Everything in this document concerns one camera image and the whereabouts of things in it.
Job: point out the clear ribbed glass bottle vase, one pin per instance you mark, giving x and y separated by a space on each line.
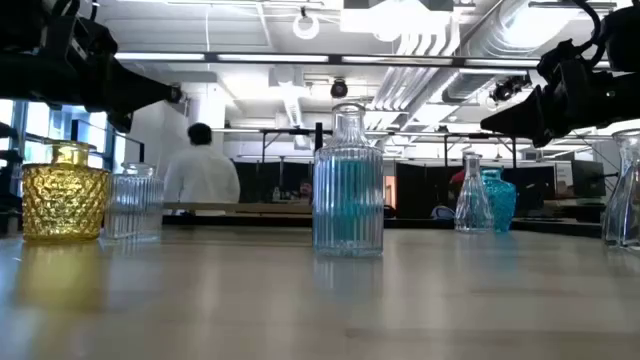
347 135

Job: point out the black ceiling spotlight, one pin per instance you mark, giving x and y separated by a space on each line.
176 95
339 89

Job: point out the teal square textured glass vase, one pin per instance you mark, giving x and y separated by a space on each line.
504 200

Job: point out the black ceiling light rail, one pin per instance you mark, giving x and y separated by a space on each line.
335 59

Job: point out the clear ribbed square glass vase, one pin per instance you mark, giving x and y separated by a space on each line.
135 205

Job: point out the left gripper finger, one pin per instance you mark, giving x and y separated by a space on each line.
140 90

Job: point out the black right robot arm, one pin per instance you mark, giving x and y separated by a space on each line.
625 45

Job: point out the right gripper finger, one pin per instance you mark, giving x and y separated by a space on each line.
520 117

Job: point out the clear twisted conical glass vase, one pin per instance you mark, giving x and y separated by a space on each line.
625 210
472 210

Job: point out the silver ventilation duct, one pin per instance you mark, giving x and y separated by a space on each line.
510 35

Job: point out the wooden shelf board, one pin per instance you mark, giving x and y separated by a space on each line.
250 207

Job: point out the person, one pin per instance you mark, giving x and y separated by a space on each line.
200 180
306 190
455 177

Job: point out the blue white helmet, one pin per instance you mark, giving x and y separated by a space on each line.
442 214

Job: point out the black vertical frame post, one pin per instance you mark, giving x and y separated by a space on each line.
318 137

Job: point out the yellow diamond textured glass vase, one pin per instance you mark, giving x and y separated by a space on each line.
65 200

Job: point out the black background rig frame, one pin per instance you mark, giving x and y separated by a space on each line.
280 131

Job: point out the black partition screen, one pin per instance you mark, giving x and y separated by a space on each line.
260 180
425 190

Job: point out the black aluminium table frame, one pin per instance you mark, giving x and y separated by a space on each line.
415 223

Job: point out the black computer monitor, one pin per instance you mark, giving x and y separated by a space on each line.
589 179

